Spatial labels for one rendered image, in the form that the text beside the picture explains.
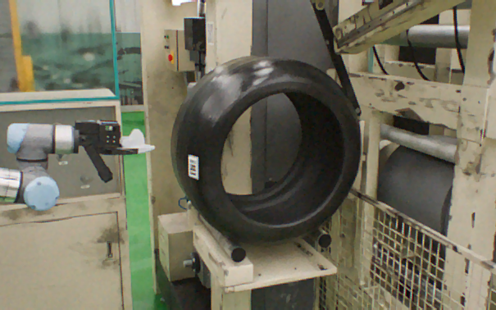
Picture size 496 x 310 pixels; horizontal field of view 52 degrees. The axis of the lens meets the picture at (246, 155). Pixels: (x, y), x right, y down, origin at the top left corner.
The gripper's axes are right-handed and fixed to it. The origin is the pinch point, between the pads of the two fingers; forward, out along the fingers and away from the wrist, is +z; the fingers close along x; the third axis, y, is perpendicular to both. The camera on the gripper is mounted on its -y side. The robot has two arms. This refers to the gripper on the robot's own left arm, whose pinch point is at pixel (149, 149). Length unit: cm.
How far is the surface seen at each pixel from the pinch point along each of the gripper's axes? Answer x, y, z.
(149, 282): 150, -117, 34
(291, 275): -11, -35, 43
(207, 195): -11.1, -9.7, 14.5
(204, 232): 16.2, -31.4, 23.4
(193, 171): -10.0, -3.4, 10.1
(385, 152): 44, -8, 112
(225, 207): -11.7, -13.1, 19.8
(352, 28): 7, 40, 63
